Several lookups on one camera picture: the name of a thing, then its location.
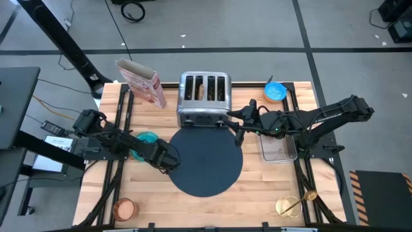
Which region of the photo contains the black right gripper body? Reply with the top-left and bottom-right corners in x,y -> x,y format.
243,99 -> 268,133

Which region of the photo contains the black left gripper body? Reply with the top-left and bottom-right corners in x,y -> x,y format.
146,139 -> 182,175

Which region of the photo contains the teal clear plastic plate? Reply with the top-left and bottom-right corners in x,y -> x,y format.
130,131 -> 160,163

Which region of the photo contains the orange patterned bowl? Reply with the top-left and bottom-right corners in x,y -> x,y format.
263,81 -> 288,104

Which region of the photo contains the copper faceted cup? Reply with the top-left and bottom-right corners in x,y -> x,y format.
112,197 -> 140,222

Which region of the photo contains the pink cereal box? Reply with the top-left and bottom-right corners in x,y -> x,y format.
115,57 -> 167,110

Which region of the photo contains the gold spoon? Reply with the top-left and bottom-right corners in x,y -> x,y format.
279,189 -> 319,216

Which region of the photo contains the clear plastic container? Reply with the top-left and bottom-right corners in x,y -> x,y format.
259,133 -> 299,164

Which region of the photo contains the silver four-slot toaster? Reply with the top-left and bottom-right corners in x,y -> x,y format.
176,70 -> 233,129

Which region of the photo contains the dark blue round placemat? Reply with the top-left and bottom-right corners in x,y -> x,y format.
167,127 -> 244,198

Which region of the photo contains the black power adapter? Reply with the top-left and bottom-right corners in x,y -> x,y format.
41,120 -> 66,137

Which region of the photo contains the white paper booklet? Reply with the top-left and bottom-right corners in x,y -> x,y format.
32,135 -> 74,173

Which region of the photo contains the black mat with hazard stripes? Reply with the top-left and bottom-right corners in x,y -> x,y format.
349,169 -> 412,227

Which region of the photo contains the black floor stand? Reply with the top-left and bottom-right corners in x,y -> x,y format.
17,0 -> 113,99

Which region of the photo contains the black desk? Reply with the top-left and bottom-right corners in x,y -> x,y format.
0,66 -> 86,226

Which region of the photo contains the black equipment box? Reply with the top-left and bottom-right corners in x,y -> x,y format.
378,0 -> 412,44

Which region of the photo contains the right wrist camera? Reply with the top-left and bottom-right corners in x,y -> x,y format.
234,128 -> 246,148

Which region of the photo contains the black aluminium table frame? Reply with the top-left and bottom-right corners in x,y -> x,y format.
72,82 -> 347,232

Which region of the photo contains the orange floor cable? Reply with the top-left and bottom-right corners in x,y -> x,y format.
32,95 -> 77,122

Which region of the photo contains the long black floor cable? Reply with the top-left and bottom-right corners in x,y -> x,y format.
104,0 -> 133,61

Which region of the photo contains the coiled black cable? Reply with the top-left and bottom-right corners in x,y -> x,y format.
120,1 -> 146,24

